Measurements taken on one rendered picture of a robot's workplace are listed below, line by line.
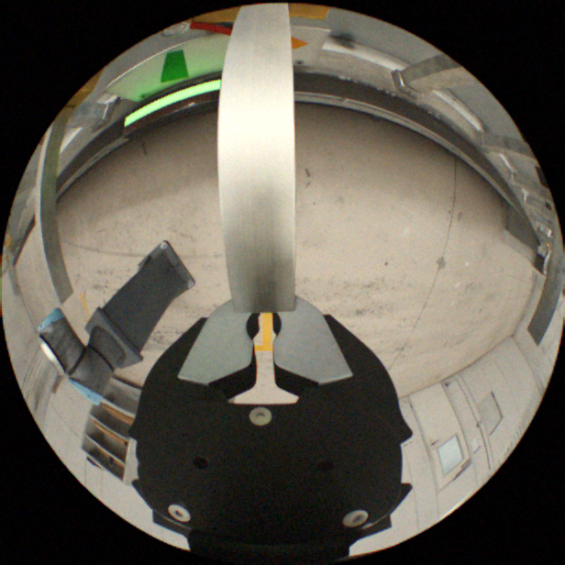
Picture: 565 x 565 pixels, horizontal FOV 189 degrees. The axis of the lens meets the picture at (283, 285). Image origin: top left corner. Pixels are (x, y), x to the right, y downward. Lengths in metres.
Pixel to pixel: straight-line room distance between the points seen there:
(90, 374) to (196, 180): 0.94
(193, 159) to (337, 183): 0.71
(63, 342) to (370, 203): 1.39
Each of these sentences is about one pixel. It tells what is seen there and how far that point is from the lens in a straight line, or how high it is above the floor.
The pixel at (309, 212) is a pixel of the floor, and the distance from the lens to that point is 0.96.
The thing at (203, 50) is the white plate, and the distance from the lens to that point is 0.27.
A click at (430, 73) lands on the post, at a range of 0.31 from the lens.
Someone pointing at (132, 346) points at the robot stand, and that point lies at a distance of 0.76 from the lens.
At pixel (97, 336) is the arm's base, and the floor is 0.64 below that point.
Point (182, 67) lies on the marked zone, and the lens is 0.29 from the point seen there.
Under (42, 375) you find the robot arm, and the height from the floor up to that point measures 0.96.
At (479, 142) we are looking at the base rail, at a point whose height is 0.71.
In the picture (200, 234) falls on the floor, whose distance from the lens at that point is 1.03.
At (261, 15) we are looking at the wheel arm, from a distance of 0.15.
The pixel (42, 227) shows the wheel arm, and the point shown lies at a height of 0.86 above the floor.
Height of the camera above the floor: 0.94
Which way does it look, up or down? 60 degrees down
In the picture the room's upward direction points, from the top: 174 degrees clockwise
